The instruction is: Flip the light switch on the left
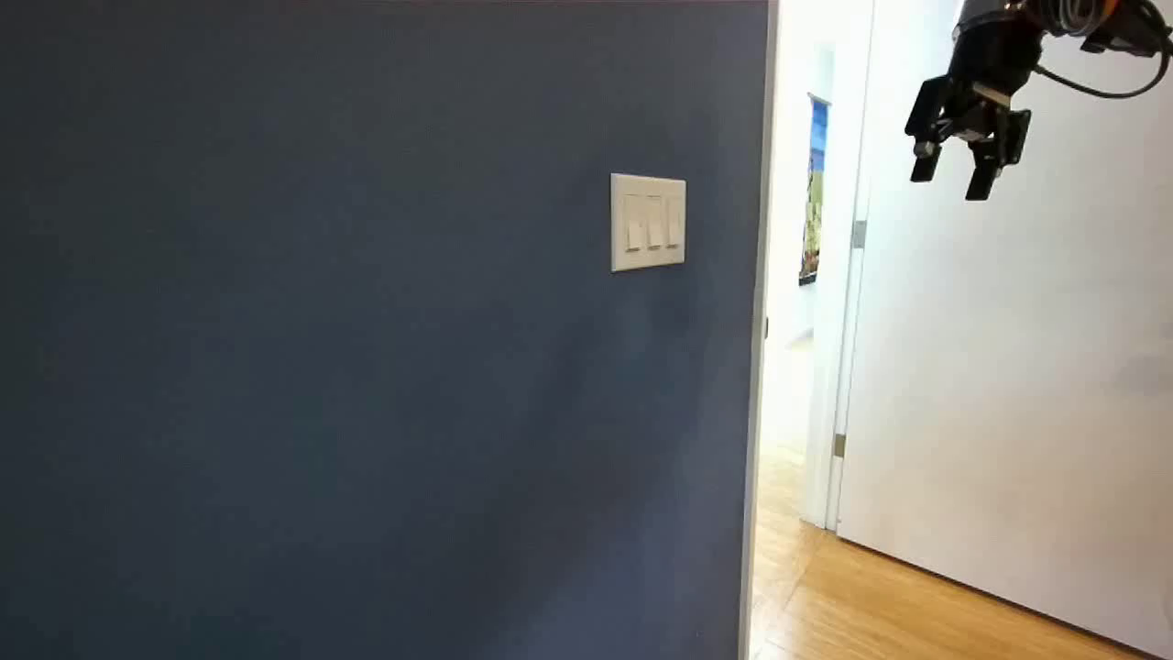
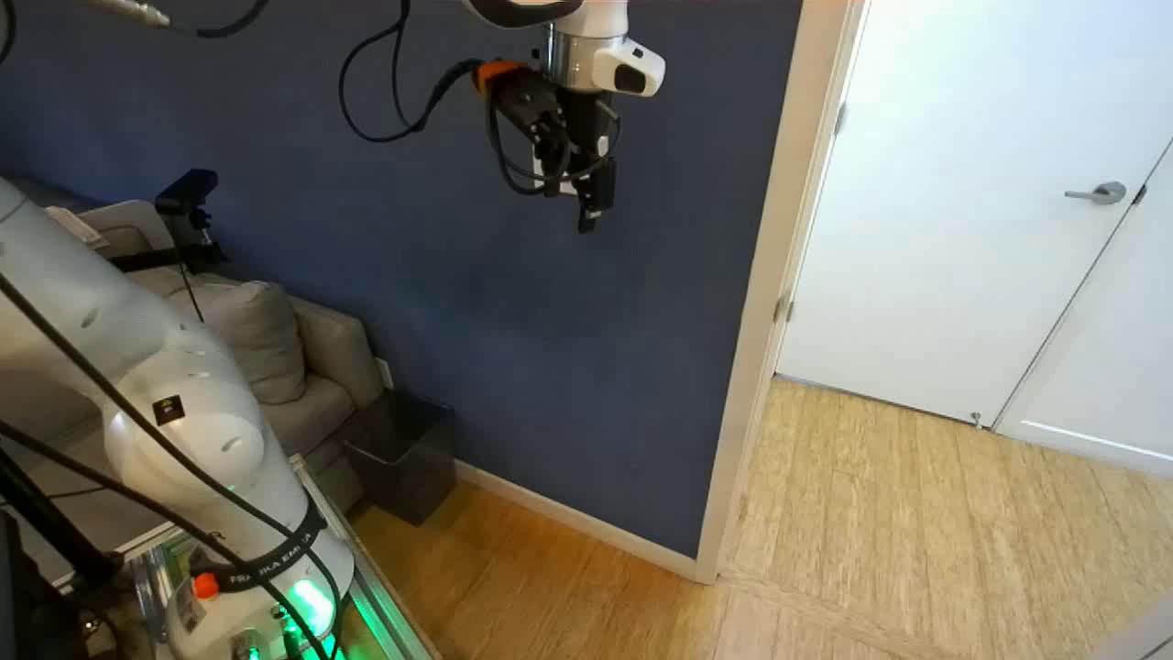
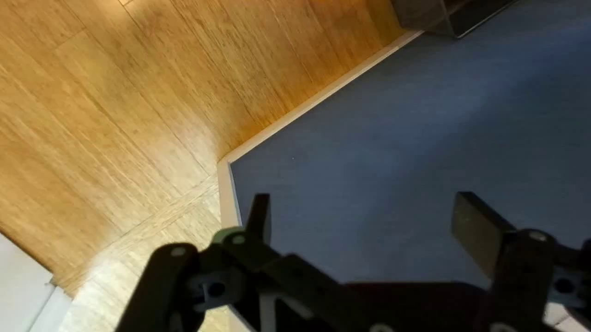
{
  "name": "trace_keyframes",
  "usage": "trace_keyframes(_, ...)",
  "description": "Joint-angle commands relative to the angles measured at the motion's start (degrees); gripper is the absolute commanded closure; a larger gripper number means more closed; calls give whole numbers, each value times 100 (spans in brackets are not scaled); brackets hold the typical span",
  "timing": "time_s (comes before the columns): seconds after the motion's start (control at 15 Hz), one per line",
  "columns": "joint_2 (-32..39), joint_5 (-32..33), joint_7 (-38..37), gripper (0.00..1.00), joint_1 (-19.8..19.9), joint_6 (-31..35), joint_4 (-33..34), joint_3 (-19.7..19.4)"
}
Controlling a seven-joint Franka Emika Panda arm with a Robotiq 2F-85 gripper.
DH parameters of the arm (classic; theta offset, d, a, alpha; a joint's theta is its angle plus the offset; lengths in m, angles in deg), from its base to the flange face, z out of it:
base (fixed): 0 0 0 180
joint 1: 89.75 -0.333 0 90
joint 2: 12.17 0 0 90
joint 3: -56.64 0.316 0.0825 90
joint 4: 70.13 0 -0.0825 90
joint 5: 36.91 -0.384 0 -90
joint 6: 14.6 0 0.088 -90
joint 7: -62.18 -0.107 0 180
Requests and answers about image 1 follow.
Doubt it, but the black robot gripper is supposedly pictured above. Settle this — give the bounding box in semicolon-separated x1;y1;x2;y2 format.
901;0;1051;206

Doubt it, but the white door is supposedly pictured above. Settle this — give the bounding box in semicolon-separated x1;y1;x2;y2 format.
831;0;1173;660

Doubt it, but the colourful wall poster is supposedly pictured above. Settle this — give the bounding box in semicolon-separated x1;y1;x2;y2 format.
795;91;831;290

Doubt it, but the white door frame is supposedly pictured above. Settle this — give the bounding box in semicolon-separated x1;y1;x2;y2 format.
798;0;879;537

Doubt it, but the white triple switch wall plate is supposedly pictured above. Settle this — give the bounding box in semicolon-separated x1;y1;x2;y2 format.
610;168;691;274

